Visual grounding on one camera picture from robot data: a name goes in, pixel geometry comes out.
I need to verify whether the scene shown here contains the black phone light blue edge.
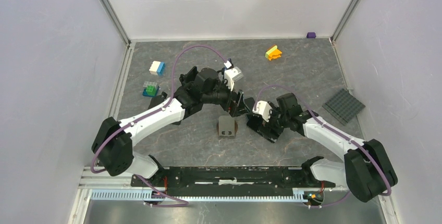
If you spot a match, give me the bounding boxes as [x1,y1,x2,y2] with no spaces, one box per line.
[179,66,199,86]

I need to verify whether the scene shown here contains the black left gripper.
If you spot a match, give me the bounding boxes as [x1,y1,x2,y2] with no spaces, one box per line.
[202,78,251,117]

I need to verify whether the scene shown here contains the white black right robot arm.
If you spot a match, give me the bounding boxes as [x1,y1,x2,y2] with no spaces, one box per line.
[244,93,398,202]

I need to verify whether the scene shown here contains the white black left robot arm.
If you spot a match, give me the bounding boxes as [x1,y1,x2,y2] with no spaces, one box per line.
[91,67,248,186]

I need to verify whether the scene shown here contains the yellow orange toy block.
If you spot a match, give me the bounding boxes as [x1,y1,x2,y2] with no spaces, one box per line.
[265,45,282,61]

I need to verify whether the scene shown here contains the purple small block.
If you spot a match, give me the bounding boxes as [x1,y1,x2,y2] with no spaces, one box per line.
[306,32,316,39]

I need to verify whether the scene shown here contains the black folding desk stand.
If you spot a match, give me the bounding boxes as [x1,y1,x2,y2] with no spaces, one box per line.
[148,92,167,112]

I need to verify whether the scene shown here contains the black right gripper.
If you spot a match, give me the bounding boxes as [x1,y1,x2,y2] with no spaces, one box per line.
[257,103,289,143]

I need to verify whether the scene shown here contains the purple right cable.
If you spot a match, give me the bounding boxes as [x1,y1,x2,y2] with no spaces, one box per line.
[254,85,392,209]

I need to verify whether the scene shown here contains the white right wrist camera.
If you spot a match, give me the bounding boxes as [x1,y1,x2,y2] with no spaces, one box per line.
[252,101,272,122]

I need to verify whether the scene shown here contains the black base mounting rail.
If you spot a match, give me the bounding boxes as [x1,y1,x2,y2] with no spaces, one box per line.
[147,166,335,197]

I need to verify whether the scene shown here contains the grey studded baseplate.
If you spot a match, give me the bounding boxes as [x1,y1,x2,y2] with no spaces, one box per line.
[322,89,365,125]

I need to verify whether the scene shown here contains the green blue toy bricks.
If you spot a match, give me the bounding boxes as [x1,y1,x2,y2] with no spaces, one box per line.
[142,81,159,97]

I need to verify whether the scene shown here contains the white blue toy block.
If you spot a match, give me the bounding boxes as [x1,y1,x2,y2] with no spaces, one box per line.
[149,61,165,76]

